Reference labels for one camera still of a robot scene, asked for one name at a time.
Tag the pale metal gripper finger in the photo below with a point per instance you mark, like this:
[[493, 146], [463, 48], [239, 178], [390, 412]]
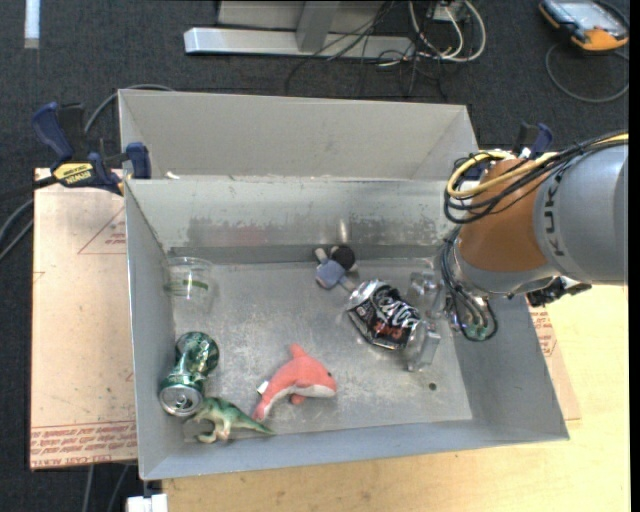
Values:
[[426, 347], [423, 286]]

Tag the crushed black drink can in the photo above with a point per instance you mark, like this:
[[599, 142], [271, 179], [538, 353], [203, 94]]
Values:
[[385, 315]]

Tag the grey metal bin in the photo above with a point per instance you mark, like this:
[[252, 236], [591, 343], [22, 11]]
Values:
[[310, 320]]

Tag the pink plush dolphin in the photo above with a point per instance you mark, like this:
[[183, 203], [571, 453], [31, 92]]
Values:
[[300, 380]]

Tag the green toy dinosaur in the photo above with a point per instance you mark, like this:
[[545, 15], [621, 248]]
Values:
[[225, 415]]

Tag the clear plastic cup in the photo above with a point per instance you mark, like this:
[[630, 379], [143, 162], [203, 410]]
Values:
[[190, 282]]

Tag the crushed green drink can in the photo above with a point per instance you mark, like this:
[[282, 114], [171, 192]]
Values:
[[189, 370]]

